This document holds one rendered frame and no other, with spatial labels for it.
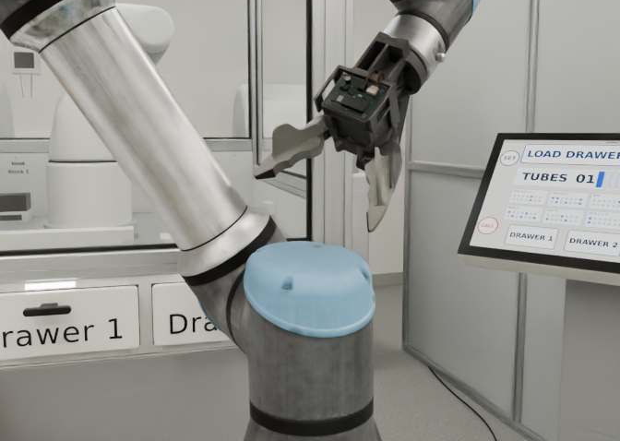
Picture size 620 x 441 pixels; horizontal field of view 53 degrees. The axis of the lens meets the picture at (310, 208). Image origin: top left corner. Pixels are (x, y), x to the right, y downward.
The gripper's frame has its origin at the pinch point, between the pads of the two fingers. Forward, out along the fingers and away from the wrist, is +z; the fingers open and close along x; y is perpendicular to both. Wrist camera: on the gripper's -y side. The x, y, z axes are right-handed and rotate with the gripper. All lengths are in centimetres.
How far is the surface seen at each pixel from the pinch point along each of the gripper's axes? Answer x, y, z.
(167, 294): -33, -40, 11
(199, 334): -27, -47, 14
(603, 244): 27, -50, -37
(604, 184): 23, -51, -49
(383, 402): -29, -228, -19
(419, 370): -28, -262, -47
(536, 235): 16, -54, -35
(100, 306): -41, -36, 19
